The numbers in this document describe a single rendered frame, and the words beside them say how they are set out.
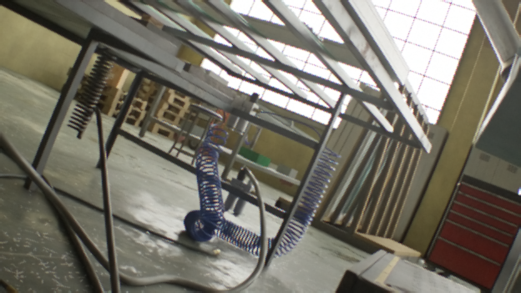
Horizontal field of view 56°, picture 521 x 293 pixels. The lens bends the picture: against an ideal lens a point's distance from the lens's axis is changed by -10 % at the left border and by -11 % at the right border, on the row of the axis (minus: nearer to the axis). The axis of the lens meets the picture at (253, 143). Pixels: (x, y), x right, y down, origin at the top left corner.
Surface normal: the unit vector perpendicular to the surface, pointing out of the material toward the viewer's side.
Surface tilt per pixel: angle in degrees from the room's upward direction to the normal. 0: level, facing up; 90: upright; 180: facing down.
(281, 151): 90
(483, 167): 90
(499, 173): 90
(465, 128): 90
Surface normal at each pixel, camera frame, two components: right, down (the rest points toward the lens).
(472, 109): -0.44, -0.21
